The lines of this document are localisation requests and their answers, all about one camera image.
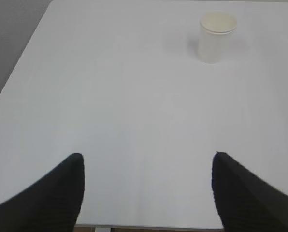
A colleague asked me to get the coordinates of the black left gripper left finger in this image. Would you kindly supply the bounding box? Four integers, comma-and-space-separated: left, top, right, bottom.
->
0, 153, 85, 232

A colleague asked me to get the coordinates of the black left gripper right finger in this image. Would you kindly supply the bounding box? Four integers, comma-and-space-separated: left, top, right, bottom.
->
211, 152, 288, 232

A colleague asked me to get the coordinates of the white paper cup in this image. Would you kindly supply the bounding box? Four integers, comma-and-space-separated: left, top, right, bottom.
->
198, 11, 237, 64

